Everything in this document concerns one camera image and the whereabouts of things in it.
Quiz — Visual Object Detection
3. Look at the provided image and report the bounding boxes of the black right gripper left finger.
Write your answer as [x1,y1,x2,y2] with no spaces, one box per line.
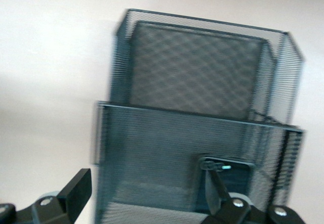
[15,168,93,224]

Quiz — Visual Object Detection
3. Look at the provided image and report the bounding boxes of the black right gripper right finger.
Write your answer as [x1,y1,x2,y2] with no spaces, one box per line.
[201,168,305,224]

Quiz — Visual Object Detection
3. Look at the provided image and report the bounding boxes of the small black flip phone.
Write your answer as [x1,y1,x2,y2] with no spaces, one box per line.
[194,155,257,211]

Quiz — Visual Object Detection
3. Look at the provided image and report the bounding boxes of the black mesh two-tier tray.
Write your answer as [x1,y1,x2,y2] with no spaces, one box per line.
[90,8,307,224]

